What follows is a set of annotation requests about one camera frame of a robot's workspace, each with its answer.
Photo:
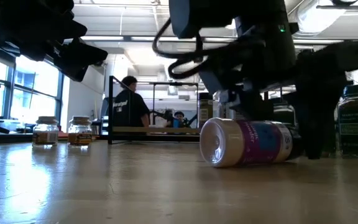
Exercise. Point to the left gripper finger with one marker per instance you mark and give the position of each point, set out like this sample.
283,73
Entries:
79,59

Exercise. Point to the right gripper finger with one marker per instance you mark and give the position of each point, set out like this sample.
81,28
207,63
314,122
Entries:
256,107
315,124

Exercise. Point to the garlic powder bottle purple label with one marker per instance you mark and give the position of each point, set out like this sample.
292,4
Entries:
247,143

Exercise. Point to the small glass jar cork lid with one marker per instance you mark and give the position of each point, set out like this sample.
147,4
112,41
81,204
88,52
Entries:
79,133
45,133

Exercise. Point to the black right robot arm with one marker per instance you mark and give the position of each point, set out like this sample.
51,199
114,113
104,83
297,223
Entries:
197,15

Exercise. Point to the large window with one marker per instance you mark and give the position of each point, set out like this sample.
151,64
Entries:
36,87

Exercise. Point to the person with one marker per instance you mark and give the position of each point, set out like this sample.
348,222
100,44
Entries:
129,109
179,115

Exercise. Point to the red notebook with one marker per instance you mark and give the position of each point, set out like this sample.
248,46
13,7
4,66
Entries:
62,135

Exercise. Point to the large silver ventilation duct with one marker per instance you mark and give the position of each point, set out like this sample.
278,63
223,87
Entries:
322,21

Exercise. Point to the wooden shelf black metal frame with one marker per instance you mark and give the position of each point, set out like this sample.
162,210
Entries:
154,130

